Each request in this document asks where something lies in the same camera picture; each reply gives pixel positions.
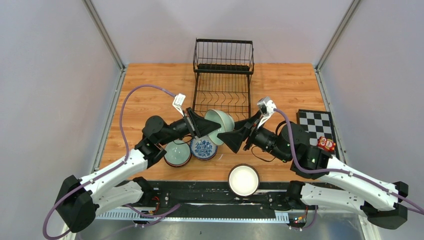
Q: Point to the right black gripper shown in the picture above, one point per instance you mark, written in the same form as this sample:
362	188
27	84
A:
234	139

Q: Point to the black wire dish rack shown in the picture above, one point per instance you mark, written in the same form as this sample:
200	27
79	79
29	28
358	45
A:
223	70

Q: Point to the celadon bowl brown rim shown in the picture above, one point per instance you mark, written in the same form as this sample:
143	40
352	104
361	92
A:
225	120

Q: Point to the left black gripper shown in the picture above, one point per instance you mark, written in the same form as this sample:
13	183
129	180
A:
197	126

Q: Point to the celadon bowl black rim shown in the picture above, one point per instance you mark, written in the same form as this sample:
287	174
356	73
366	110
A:
178	153

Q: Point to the blue floral bowl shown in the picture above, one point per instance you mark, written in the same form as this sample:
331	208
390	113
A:
203	148

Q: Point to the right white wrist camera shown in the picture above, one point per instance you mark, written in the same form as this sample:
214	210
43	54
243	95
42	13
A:
267	108

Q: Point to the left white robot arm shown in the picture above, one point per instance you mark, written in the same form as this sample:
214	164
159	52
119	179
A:
81	200

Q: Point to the red owl toy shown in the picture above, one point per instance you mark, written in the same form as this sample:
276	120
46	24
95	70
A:
326	144

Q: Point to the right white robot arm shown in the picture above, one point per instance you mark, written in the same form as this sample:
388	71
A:
378	201

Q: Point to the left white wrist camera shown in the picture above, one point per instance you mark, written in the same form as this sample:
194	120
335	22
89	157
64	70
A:
178	103

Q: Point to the white bowl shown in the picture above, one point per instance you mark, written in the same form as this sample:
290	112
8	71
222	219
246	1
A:
243	180

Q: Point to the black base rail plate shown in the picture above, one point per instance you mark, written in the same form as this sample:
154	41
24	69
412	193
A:
215	200

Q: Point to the black white checkerboard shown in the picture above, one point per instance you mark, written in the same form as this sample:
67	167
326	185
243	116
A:
317	124

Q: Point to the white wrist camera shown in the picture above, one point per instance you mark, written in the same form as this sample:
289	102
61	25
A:
267	108
178	103

